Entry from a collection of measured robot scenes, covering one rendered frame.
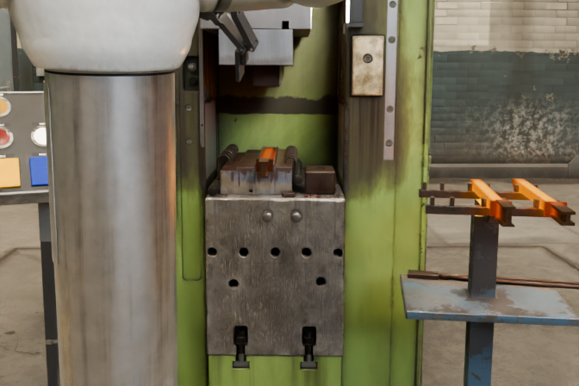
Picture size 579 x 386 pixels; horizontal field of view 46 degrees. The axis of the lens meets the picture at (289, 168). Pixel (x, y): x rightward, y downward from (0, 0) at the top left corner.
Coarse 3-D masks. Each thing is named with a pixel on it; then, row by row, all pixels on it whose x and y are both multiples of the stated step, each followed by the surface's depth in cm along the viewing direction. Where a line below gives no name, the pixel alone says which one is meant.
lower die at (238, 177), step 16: (240, 160) 200; (288, 160) 199; (224, 176) 187; (240, 176) 187; (256, 176) 187; (272, 176) 187; (288, 176) 187; (224, 192) 188; (240, 192) 188; (256, 192) 188; (272, 192) 188
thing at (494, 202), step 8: (480, 184) 176; (480, 192) 169; (488, 192) 165; (488, 200) 159; (496, 200) 150; (504, 200) 150; (496, 208) 151; (504, 208) 143; (512, 208) 143; (496, 216) 151; (504, 216) 145; (504, 224) 143; (512, 224) 143
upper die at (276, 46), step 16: (256, 32) 181; (272, 32) 181; (288, 32) 181; (224, 48) 182; (256, 48) 182; (272, 48) 182; (288, 48) 182; (224, 64) 183; (256, 64) 182; (272, 64) 182; (288, 64) 182
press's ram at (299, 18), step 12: (252, 12) 180; (264, 12) 180; (276, 12) 180; (288, 12) 180; (300, 12) 180; (204, 24) 181; (252, 24) 181; (264, 24) 181; (276, 24) 181; (288, 24) 195; (300, 24) 181; (300, 36) 221
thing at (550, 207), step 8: (520, 184) 178; (528, 184) 177; (520, 192) 177; (528, 192) 169; (536, 192) 166; (544, 200) 156; (552, 200) 156; (544, 208) 152; (552, 208) 150; (560, 208) 145; (568, 208) 145; (552, 216) 148; (560, 216) 145; (568, 216) 141; (560, 224) 142; (568, 224) 142
